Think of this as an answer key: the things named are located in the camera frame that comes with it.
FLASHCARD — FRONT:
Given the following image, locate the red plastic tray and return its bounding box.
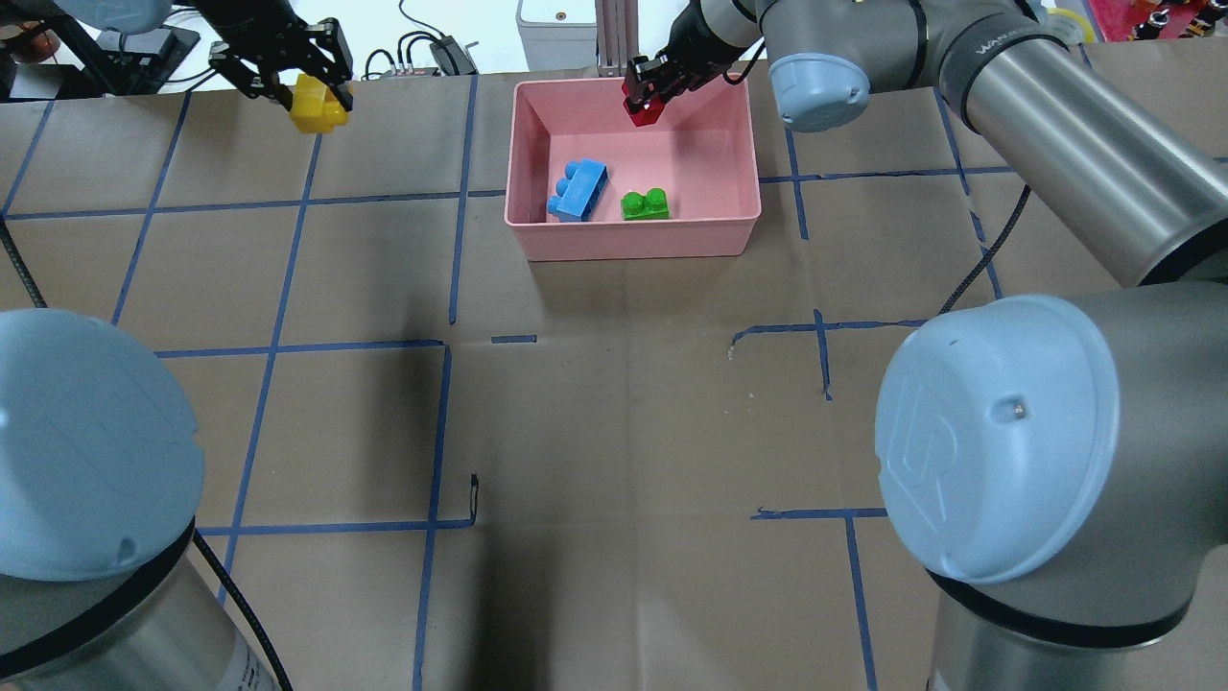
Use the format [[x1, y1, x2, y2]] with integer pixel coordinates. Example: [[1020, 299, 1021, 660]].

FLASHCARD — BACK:
[[1094, 0, 1228, 43]]

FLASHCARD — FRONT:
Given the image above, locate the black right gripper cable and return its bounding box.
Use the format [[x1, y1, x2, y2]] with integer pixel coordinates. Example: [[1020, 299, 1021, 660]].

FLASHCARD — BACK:
[[938, 182, 1032, 315]]

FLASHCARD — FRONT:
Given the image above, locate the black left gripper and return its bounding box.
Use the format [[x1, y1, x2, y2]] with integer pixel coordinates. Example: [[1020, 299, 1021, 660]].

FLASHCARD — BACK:
[[209, 1, 354, 108]]

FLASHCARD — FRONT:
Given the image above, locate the red toy block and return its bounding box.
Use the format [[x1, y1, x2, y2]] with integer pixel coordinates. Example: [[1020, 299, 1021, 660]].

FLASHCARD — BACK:
[[623, 83, 664, 128]]

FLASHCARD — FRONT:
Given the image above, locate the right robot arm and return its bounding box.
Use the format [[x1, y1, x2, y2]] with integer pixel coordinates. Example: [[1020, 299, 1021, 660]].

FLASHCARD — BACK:
[[624, 1, 1227, 690]]

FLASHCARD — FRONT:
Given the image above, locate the pink plastic box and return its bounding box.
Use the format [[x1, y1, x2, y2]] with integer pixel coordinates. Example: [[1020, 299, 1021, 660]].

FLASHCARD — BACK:
[[503, 79, 763, 261]]

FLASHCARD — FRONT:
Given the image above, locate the aluminium frame post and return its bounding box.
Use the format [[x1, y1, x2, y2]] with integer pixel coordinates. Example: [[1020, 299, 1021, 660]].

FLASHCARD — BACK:
[[596, 0, 639, 79]]

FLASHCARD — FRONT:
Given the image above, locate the yellow toy block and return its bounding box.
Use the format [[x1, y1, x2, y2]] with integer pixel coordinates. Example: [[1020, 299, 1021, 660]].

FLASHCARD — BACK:
[[289, 74, 350, 134]]

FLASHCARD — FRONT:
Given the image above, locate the black power adapter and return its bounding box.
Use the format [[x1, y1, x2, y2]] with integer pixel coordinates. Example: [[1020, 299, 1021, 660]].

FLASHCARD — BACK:
[[431, 36, 479, 76]]

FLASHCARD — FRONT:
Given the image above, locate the green toy block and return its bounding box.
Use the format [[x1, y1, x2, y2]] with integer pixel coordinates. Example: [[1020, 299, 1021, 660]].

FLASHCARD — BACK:
[[620, 187, 672, 222]]

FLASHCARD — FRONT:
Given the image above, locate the yellow tape roll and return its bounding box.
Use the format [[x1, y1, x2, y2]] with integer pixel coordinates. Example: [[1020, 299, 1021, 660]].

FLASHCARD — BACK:
[[1041, 6, 1097, 45]]

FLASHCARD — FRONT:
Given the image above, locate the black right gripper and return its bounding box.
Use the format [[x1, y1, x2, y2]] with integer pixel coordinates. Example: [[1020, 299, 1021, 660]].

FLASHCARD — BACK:
[[623, 10, 763, 110]]

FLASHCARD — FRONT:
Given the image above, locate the blue toy block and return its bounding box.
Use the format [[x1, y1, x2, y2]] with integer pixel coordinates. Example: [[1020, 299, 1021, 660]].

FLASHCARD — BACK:
[[546, 158, 609, 223]]

